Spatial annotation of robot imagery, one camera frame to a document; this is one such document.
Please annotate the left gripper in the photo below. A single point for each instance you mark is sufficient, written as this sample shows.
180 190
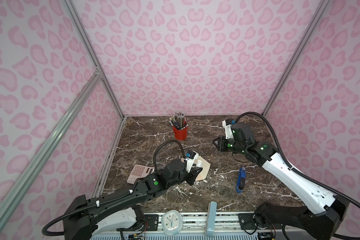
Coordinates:
193 174

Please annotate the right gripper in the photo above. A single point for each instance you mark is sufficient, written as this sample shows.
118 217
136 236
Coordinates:
218 145

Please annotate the pink envelope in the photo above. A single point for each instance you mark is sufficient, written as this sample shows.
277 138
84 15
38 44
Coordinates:
206 167

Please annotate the white glue stick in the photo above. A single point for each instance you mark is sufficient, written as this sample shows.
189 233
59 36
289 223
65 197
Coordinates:
199 164

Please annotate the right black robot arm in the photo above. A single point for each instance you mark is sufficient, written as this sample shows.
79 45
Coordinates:
324 207

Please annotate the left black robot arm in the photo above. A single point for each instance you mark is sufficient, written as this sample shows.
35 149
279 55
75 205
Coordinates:
82 217

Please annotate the red pencil cup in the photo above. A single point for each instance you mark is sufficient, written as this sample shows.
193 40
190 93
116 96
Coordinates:
181 134

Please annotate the light blue phone stand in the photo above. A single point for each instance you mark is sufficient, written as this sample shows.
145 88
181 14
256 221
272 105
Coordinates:
211 219

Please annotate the coloured pencils bunch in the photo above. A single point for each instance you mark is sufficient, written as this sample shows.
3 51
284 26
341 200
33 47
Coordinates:
178 121

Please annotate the blue stapler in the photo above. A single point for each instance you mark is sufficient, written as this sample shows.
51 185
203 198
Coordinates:
241 182

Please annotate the pink calculator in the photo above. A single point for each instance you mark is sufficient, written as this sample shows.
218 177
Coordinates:
139 171

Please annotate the white alarm clock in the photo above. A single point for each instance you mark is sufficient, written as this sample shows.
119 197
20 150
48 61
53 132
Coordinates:
172 223

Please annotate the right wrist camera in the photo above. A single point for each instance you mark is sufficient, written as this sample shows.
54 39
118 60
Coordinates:
227 126

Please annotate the aluminium frame rail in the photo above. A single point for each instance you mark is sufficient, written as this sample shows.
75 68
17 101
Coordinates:
227 227

